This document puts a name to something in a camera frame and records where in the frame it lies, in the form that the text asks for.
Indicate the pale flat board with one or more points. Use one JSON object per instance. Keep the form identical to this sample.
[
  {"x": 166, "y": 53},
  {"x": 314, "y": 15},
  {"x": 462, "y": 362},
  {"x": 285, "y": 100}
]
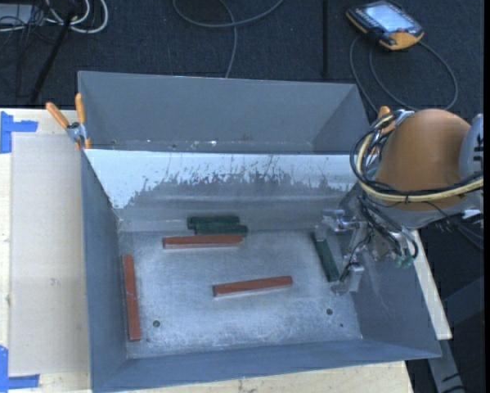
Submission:
[{"x": 44, "y": 252}]

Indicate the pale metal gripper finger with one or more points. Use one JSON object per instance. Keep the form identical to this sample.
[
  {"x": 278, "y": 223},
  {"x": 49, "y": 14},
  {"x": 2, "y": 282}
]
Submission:
[
  {"x": 351, "y": 278},
  {"x": 328, "y": 221}
]

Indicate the dark green flat block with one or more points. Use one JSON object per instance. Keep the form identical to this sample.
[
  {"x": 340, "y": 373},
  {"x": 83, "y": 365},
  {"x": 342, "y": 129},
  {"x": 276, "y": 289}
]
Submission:
[
  {"x": 212, "y": 220},
  {"x": 224, "y": 230},
  {"x": 326, "y": 258}
]

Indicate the grey metal bin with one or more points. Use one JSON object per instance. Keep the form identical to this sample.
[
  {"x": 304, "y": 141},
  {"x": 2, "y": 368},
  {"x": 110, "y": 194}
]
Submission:
[{"x": 244, "y": 313}]

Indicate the black cylinder on white bracket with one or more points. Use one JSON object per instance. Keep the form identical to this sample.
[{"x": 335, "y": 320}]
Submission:
[{"x": 470, "y": 213}]

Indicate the red-brown flat block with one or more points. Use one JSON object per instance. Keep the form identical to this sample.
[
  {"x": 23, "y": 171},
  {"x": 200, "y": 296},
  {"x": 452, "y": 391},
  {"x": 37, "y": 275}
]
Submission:
[
  {"x": 131, "y": 297},
  {"x": 250, "y": 286},
  {"x": 201, "y": 241}
]

